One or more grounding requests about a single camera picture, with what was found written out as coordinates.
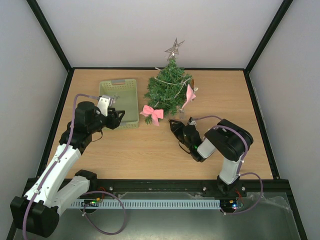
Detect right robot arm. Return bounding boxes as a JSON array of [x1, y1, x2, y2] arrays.
[[169, 118, 254, 196]]

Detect pink ornaments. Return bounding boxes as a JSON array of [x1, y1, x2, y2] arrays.
[[140, 105, 164, 126]]

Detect white slotted cable duct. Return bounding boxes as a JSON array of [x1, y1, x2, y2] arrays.
[[70, 198, 221, 210]]

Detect silver star ornament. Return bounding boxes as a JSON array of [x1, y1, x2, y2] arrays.
[[164, 38, 185, 61]]

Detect small green christmas tree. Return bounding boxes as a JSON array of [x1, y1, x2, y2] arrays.
[[144, 58, 193, 118]]

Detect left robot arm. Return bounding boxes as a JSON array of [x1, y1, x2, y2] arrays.
[[10, 97, 126, 240]]

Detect pink felt triangle ornament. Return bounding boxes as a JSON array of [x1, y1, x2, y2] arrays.
[[180, 84, 196, 110]]

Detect purple loop cable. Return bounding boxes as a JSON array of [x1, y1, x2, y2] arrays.
[[81, 191, 128, 235]]

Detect green plastic basket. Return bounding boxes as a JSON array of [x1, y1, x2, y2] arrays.
[[99, 78, 139, 129]]

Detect brown gingerbread ornament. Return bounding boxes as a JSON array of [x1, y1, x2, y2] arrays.
[[190, 79, 198, 92]]

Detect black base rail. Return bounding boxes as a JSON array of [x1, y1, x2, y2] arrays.
[[96, 179, 291, 198]]

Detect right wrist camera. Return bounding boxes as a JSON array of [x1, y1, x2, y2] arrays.
[[187, 117, 197, 126]]

